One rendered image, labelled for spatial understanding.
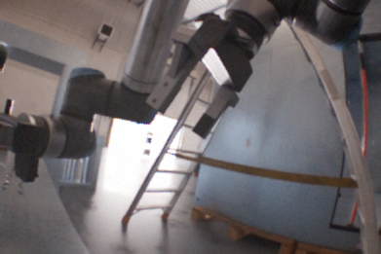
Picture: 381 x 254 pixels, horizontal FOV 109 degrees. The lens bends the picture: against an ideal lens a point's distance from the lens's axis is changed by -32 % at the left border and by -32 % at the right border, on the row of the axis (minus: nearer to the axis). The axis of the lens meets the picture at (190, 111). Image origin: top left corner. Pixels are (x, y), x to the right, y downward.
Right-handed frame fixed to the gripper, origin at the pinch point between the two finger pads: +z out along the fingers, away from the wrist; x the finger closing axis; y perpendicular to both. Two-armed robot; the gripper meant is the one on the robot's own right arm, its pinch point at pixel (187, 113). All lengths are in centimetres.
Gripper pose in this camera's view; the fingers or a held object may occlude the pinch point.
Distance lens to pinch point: 30.1
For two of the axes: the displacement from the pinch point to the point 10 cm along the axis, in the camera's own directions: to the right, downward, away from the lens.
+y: 7.0, 4.5, -5.6
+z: -5.6, 8.2, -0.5
